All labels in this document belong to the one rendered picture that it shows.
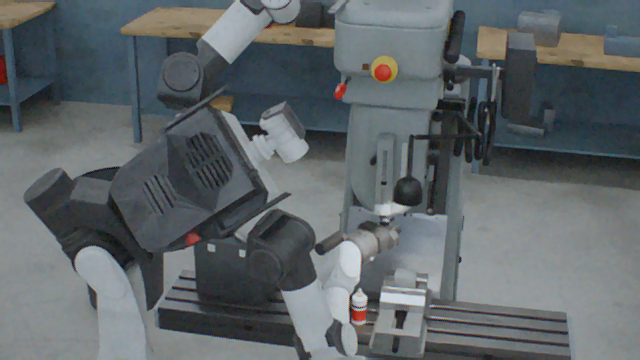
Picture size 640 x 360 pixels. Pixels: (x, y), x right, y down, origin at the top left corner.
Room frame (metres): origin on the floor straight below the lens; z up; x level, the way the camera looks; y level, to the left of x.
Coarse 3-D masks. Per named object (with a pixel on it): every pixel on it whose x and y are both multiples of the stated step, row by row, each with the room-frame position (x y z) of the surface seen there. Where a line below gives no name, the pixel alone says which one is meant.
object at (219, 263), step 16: (224, 240) 2.17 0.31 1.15; (240, 240) 2.16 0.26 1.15; (208, 256) 2.17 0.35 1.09; (224, 256) 2.15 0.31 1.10; (240, 256) 2.14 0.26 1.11; (208, 272) 2.17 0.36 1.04; (224, 272) 2.15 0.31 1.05; (240, 272) 2.14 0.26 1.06; (208, 288) 2.17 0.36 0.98; (224, 288) 2.15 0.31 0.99; (240, 288) 2.14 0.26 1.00; (256, 288) 2.12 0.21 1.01; (272, 288) 2.19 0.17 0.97
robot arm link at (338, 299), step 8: (336, 288) 1.80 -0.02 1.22; (328, 296) 1.78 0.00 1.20; (336, 296) 1.78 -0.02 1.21; (344, 296) 1.79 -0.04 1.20; (328, 304) 1.76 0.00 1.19; (336, 304) 1.76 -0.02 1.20; (344, 304) 1.77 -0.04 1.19; (336, 312) 1.73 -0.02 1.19; (344, 312) 1.74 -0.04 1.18; (344, 320) 1.72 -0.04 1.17; (312, 352) 1.63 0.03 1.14; (320, 352) 1.63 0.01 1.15; (328, 352) 1.62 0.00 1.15; (336, 352) 1.62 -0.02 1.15
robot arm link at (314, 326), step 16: (304, 288) 1.61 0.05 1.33; (320, 288) 1.64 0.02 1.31; (288, 304) 1.62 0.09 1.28; (304, 304) 1.60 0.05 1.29; (320, 304) 1.62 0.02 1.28; (304, 320) 1.60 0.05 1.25; (320, 320) 1.61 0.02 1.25; (336, 320) 1.65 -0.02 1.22; (304, 336) 1.60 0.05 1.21; (320, 336) 1.60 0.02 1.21; (336, 336) 1.60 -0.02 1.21; (352, 336) 1.66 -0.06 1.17; (304, 352) 1.61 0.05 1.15; (352, 352) 1.63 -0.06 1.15
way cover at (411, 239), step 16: (352, 208) 2.48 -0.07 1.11; (352, 224) 2.45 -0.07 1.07; (400, 224) 2.43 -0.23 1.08; (416, 224) 2.43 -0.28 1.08; (432, 224) 2.42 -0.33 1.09; (400, 240) 2.41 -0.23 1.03; (416, 240) 2.40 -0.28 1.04; (432, 240) 2.40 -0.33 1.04; (384, 256) 2.39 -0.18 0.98; (400, 256) 2.39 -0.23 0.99; (416, 256) 2.38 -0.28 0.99; (432, 256) 2.37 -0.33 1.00; (368, 272) 2.36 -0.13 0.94; (384, 272) 2.35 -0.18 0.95; (432, 272) 2.34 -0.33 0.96; (368, 288) 2.32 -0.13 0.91; (432, 288) 2.30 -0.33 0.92
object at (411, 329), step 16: (416, 288) 2.10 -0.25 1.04; (384, 320) 1.95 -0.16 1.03; (400, 320) 1.96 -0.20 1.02; (416, 320) 1.95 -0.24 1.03; (384, 336) 1.89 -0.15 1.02; (400, 336) 1.88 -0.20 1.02; (416, 336) 1.88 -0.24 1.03; (384, 352) 1.89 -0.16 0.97; (400, 352) 1.88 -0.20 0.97; (416, 352) 1.88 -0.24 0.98
